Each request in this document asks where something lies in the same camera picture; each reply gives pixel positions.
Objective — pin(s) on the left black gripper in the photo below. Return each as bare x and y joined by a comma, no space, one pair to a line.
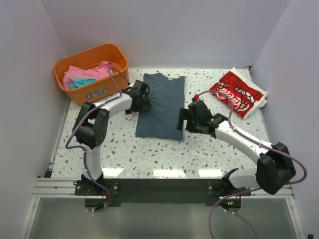
145,105

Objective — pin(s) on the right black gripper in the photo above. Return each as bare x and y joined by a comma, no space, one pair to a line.
185,114

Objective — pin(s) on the slate blue t shirt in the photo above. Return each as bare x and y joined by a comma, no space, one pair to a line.
167,98

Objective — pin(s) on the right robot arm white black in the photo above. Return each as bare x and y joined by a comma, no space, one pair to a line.
274,166

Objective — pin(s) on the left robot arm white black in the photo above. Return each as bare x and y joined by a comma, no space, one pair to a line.
91,125

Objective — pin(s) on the pink t shirt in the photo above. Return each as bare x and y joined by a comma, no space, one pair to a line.
98,73

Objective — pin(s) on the orange plastic basket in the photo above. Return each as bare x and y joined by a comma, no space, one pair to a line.
91,58

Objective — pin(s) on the turquoise t shirt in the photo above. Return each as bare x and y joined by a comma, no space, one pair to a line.
80,82

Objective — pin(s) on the red white folded t shirt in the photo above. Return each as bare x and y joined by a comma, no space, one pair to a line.
234,88

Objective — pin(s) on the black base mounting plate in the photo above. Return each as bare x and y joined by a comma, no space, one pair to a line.
153,191

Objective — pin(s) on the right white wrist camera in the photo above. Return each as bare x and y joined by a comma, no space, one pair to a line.
196,97

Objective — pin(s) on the aluminium frame rail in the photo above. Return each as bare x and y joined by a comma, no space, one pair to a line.
55,188

